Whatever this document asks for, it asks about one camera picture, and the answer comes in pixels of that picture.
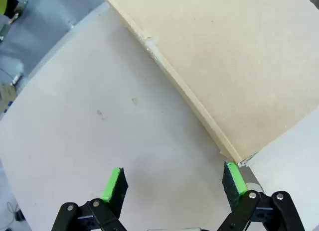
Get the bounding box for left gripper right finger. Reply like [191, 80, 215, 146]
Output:
[216, 161, 306, 231]

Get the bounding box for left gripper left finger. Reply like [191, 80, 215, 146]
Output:
[51, 167, 129, 231]

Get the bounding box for yellow black garment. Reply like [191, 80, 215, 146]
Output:
[0, 0, 20, 19]

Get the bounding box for thin black floor cable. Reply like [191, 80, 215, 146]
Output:
[6, 202, 25, 223]

